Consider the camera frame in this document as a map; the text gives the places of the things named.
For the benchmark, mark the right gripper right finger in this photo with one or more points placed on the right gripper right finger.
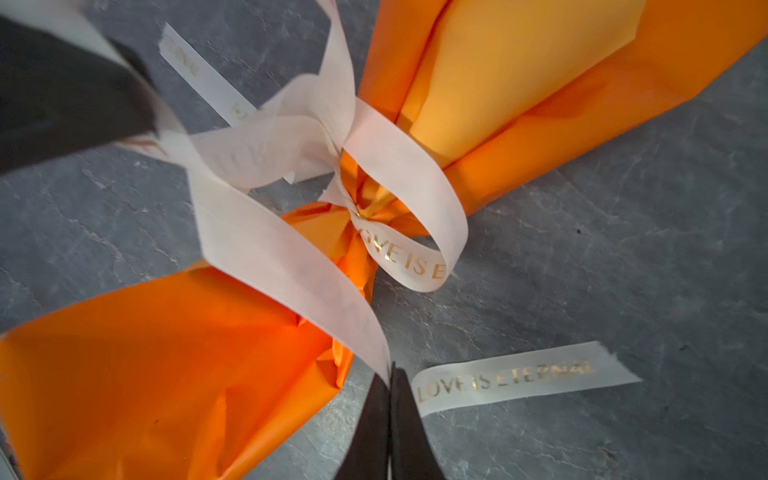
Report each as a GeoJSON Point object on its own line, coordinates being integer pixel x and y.
{"type": "Point", "coordinates": [411, 455]}

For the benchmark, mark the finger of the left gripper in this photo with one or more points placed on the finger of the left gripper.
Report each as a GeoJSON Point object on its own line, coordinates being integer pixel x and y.
{"type": "Point", "coordinates": [58, 99]}

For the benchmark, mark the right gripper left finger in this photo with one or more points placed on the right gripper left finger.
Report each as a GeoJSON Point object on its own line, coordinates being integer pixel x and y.
{"type": "Point", "coordinates": [368, 455]}

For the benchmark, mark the orange wrapping paper sheet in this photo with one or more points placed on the orange wrapping paper sheet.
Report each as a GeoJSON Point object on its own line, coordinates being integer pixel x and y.
{"type": "Point", "coordinates": [629, 207]}

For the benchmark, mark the white ribbon strip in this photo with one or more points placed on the white ribbon strip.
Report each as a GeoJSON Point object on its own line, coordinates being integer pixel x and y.
{"type": "Point", "coordinates": [442, 78]}

